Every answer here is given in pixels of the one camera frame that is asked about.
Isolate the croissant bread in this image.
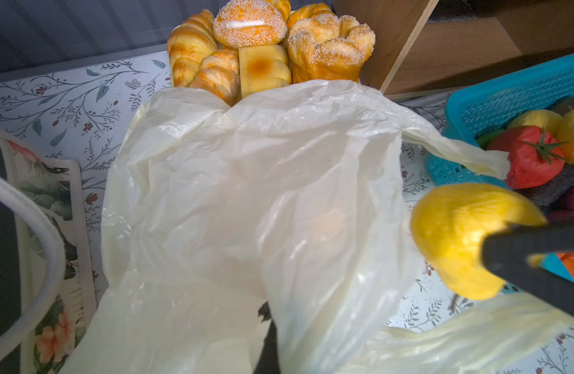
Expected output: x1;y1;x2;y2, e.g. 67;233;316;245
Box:
167;9;240;106

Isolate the square yellow bread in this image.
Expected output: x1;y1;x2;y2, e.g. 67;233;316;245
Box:
239;45;292;98

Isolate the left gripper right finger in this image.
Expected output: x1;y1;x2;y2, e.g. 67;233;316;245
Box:
481;220;574;317

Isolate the red toy tomato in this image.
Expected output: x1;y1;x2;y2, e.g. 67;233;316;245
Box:
486;126;566;189

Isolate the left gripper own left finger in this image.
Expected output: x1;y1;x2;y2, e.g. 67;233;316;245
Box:
253;302;281;374

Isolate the yellow translucent plastic bag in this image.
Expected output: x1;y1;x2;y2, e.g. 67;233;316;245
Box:
63;80;574;373

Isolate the sugared round bun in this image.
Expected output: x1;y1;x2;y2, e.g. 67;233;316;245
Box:
213;0;288;49

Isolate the teal plastic basket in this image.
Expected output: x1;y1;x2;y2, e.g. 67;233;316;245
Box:
426;54;574;282

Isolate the wooden shelf unit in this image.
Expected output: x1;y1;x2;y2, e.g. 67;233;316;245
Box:
333;1;574;98

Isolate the cream canvas tote bag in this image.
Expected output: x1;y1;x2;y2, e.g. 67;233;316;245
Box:
0;130;96;373

